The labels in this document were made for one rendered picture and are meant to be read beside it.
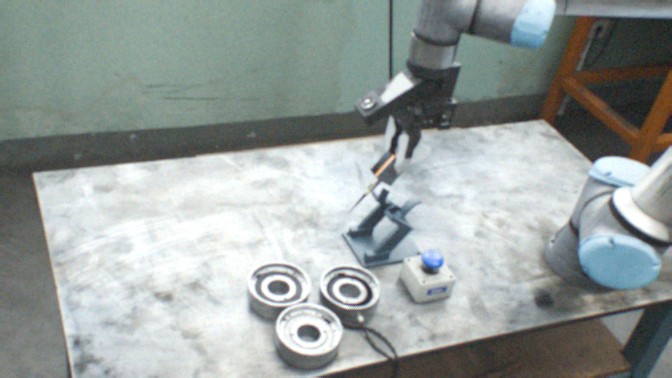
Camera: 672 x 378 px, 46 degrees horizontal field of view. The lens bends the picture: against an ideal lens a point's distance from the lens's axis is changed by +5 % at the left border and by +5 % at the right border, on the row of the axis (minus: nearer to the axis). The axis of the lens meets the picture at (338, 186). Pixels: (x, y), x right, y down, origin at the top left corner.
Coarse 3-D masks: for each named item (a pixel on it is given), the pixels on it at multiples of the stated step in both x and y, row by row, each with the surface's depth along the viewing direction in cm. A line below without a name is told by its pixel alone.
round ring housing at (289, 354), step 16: (304, 304) 126; (288, 320) 124; (304, 320) 124; (336, 320) 124; (320, 336) 123; (336, 336) 123; (288, 352) 119; (304, 352) 118; (320, 352) 118; (336, 352) 121; (304, 368) 120
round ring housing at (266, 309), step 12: (264, 264) 132; (276, 264) 133; (288, 264) 133; (252, 276) 130; (276, 276) 131; (300, 276) 132; (252, 288) 128; (264, 288) 129; (276, 288) 132; (288, 288) 131; (252, 300) 127; (264, 300) 125; (300, 300) 126; (264, 312) 126; (276, 312) 125
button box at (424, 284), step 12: (408, 264) 137; (420, 264) 137; (444, 264) 139; (408, 276) 137; (420, 276) 135; (432, 276) 135; (444, 276) 136; (408, 288) 138; (420, 288) 134; (432, 288) 135; (444, 288) 136; (420, 300) 136; (432, 300) 137
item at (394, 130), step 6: (390, 120) 132; (390, 126) 132; (396, 126) 131; (390, 132) 132; (396, 132) 131; (402, 132) 133; (390, 138) 133; (396, 138) 133; (390, 144) 133; (396, 144) 133; (390, 150) 134
